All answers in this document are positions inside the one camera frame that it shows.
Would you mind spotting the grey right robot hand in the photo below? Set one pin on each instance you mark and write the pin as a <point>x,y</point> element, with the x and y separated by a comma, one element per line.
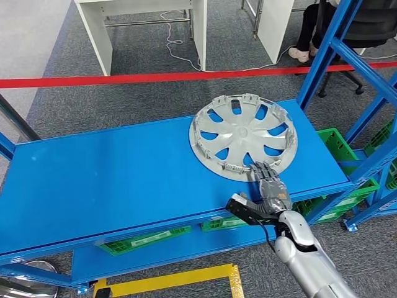
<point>272,193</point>

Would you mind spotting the silver plastic wheel hubcap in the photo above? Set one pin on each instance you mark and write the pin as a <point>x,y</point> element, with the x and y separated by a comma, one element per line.
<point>241,131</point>

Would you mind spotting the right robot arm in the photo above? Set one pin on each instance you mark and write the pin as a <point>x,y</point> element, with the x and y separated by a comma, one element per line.
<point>297,234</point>

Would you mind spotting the blue steel shelf rack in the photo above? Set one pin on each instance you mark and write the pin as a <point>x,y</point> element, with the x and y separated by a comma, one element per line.
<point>349,226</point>
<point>124,172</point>

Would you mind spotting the green plastic crate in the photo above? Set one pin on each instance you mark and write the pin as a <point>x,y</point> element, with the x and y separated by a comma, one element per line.
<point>223,223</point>
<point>140,240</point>
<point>380,138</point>
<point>338,148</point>

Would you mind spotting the white office desk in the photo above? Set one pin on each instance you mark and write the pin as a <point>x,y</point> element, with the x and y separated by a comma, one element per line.
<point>96,41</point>
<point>275,24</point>

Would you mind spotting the person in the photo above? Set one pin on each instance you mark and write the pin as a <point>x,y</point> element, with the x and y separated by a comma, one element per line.
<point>305,24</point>

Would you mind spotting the black office chair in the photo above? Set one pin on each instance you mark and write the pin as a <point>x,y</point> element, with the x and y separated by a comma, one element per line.
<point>369,24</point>

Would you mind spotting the red barrier belt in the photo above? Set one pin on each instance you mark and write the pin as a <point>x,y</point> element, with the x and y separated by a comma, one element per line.
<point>124,78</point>

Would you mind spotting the chrome stanchion with round base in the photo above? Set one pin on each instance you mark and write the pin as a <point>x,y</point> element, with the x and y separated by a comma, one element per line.
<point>28,284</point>

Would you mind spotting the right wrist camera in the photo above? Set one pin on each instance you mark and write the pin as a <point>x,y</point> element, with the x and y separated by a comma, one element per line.
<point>244,212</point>

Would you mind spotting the yellow floor tape frame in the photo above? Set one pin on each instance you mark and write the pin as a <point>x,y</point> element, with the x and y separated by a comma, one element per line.
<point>170,279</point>

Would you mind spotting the dark barrier post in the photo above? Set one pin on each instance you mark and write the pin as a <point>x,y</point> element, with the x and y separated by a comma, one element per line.
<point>18,119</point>

